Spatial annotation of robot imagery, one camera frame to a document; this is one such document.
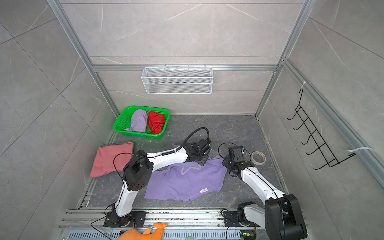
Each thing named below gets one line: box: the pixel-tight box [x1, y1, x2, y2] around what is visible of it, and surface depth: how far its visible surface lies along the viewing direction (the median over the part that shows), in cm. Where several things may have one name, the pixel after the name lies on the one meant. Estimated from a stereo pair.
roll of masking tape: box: [251, 151, 267, 166], surface depth 98 cm
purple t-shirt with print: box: [144, 143, 228, 202], surface depth 87 cm
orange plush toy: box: [117, 223, 167, 240], surface depth 67 cm
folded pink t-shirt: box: [90, 142, 134, 179], surface depth 92 cm
